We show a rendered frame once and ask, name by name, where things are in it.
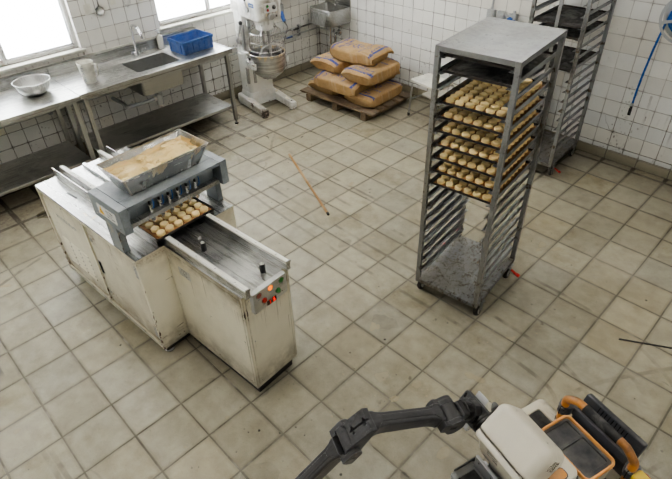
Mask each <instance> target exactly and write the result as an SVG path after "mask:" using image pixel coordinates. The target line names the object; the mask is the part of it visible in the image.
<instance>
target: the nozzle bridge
mask: <svg viewBox="0 0 672 479"><path fill-rule="evenodd" d="M197 176H198V177H199V181H200V184H199V185H198V186H197V187H198V188H197V189H194V185H193V179H194V178H195V180H196V182H197V184H198V177H197ZM189 180H190V183H191V189H190V184H189ZM227 182H229V176H228V170H227V165H226V159H224V158H222V157H220V156H218V155H216V154H214V153H212V152H210V151H208V150H205V151H204V153H203V155H202V158H201V160H200V162H199V163H198V164H196V165H194V166H192V167H190V168H188V169H186V170H184V171H182V172H180V173H178V174H176V175H174V176H172V177H169V178H167V179H165V180H163V181H161V182H159V183H157V184H155V185H153V186H151V187H149V188H147V189H145V190H143V191H141V192H139V193H137V194H134V195H132V196H131V195H129V194H128V193H126V192H125V191H123V190H122V189H120V188H118V187H117V186H116V185H115V184H114V183H113V182H112V181H109V182H106V183H104V184H102V185H100V186H98V187H96V188H93V189H91V190H89V191H87V192H88V195H89V197H90V200H91V203H92V205H93V208H94V211H95V214H96V215H98V216H99V217H100V218H102V219H103V220H104V221H105V222H106V225H107V228H108V231H109V233H110V236H111V239H112V242H113V244H114V246H115V247H116V248H117V249H119V250H120V251H121V252H123V253H124V254H126V253H128V252H130V251H131V250H130V247H129V244H128V241H127V238H126V236H128V235H130V234H132V233H134V230H133V228H135V227H137V226H139V225H141V224H143V223H145V222H147V221H149V220H150V219H152V218H154V217H156V216H158V215H160V214H162V213H164V212H166V211H167V210H169V209H171V208H173V207H175V206H177V205H179V204H181V203H183V202H185V201H186V200H188V199H190V198H192V197H194V196H196V195H198V194H200V193H202V192H203V191H205V190H206V192H207V196H208V197H210V198H212V199H214V200H216V201H217V202H220V201H222V200H223V196H222V190H221V185H220V183H221V184H225V183H227ZM184 183H187V185H188V188H189V189H190V190H189V193H188V194H187V193H186V191H185V187H184V186H185V185H184ZM180 185H181V187H182V194H181V195H180V196H181V197H180V198H177V195H176V187H178V190H179V192H180V193H181V188H180ZM171 190H172V192H173V199H171V200H172V202H171V203H169V202H168V200H167V196H166V195H167V193H166V192H169V194H170V196H171V198H172V193H171ZM162 195H163V198H164V203H163V199H162ZM158 196H159V197H160V199H161V201H162V203H163V204H162V205H163V206H162V207H159V205H158V201H157V200H158V199H157V197H158ZM152 199H153V201H154V206H155V207H154V209H153V212H150V211H149V208H148V201H150V203H151V204H152V207H153V202H152Z"/></svg>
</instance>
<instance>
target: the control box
mask: <svg viewBox="0 0 672 479"><path fill-rule="evenodd" d="M282 277H283V281H282V282H281V283H279V279H280V278H282ZM270 285H272V286H273V287H272V289H271V290H270V291H269V290H268V288H269V286H270ZM277 288H281V291H280V292H279V293H277V292H276V289H277ZM285 292H287V282H286V274H285V272H284V271H282V270H281V271H280V272H278V273H277V274H275V275H274V276H273V277H271V278H270V279H268V280H267V281H266V282H264V283H263V284H261V285H260V286H259V287H257V288H256V289H254V290H253V291H252V292H250V296H251V298H249V299H250V305H251V310H252V313H253V314H255V315H256V314H257V313H259V312H260V311H261V310H263V309H264V308H265V307H267V306H268V305H270V303H269V302H271V303H272V302H274V300H276V299H277V298H279V297H280V296H281V295H283V294H284V293H285ZM260 293H261V297H260V298H259V299H257V295H258V294H260ZM273 297H274V298H276V299H273ZM264 298H267V302H266V303H263V302H262V300H263V299H264ZM269 300H271V301H269Z"/></svg>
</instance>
